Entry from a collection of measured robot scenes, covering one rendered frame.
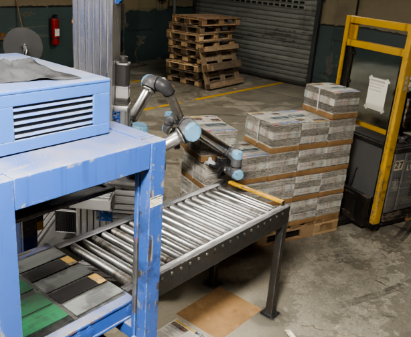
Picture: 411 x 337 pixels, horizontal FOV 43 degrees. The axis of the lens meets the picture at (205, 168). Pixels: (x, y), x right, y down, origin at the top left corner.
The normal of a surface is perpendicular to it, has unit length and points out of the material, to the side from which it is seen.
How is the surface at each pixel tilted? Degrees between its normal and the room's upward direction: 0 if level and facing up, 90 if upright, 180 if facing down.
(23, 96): 90
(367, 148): 90
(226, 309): 0
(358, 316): 0
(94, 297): 0
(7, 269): 90
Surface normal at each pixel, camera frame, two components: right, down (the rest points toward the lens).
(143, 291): -0.65, 0.22
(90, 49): -0.04, 0.35
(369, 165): -0.86, 0.12
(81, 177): 0.76, 0.28
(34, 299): 0.07, -0.93
